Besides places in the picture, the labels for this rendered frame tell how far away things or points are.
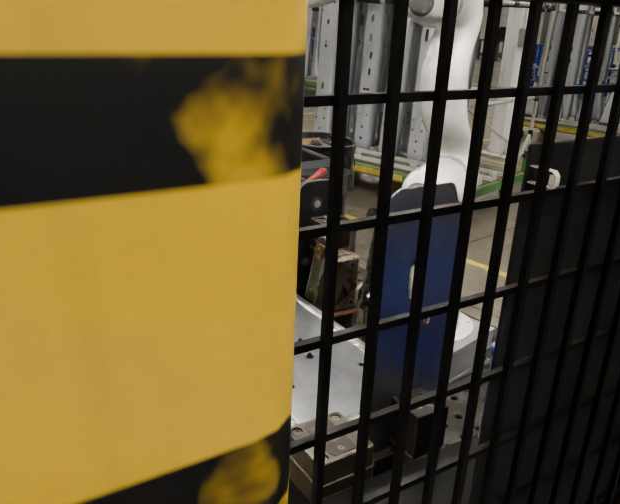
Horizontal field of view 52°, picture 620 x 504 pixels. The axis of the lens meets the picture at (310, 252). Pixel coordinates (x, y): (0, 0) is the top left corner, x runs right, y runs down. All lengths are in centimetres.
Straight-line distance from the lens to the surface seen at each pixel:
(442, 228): 74
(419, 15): 133
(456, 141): 146
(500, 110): 767
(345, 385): 95
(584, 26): 899
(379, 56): 590
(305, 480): 75
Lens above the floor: 152
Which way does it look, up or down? 21 degrees down
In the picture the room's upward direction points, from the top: 3 degrees clockwise
